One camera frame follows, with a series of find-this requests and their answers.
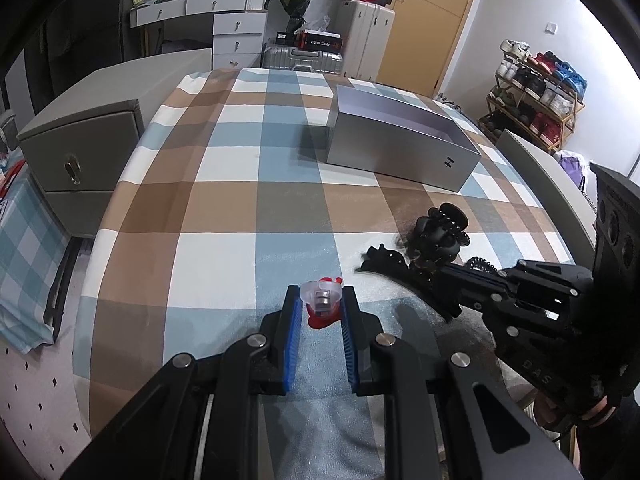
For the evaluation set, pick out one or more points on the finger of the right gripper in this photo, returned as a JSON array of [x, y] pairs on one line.
[[449, 288]]

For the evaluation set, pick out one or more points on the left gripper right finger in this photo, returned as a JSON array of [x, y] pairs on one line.
[[359, 330]]

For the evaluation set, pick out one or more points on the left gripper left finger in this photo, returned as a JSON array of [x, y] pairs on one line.
[[282, 329]]

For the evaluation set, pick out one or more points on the red clear hair clip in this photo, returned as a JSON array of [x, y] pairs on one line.
[[322, 300]]

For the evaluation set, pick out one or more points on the black claw hair clip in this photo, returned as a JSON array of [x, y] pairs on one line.
[[438, 236]]

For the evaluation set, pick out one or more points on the black bow hair accessory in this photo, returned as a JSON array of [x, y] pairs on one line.
[[381, 260]]

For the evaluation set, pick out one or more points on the plaid bed sheet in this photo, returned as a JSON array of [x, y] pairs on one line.
[[228, 199]]

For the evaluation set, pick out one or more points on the purple bag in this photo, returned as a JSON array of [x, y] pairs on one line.
[[573, 168]]

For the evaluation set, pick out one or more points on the silver grey cardboard box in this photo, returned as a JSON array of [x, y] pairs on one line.
[[386, 136]]

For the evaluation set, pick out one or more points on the wooden shoe rack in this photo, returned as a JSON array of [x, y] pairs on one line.
[[536, 96]]

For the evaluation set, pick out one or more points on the plaid pillow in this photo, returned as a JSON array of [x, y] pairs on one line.
[[33, 244]]

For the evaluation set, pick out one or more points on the silver aluminium suitcase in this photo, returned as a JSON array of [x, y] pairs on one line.
[[277, 57]]

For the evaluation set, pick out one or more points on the grey bedside nightstand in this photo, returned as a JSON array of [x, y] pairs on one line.
[[77, 160]]

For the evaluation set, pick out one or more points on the white upright suitcase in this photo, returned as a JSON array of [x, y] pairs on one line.
[[365, 29]]

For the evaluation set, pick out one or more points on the black red shoe box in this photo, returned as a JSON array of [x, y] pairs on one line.
[[319, 41]]

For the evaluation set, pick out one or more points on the wooden door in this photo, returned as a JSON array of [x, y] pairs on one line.
[[421, 44]]

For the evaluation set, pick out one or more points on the white dressing desk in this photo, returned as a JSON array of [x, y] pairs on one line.
[[237, 30]]

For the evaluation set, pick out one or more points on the black flower bouquet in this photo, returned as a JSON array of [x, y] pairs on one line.
[[296, 10]]

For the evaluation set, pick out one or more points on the white wall switch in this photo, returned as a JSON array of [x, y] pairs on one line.
[[552, 27]]

